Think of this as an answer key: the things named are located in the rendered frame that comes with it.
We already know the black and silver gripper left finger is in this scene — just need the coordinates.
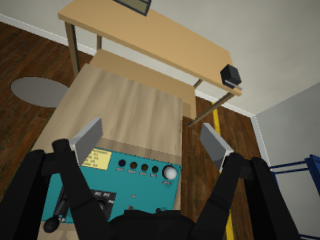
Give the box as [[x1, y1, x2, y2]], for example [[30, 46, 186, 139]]
[[0, 117, 119, 240]]

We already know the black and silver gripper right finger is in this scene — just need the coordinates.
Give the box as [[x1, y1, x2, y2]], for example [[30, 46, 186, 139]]
[[187, 123, 302, 240]]

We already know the teal control panel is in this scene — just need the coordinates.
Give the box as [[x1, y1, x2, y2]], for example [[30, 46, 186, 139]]
[[41, 147, 182, 233]]

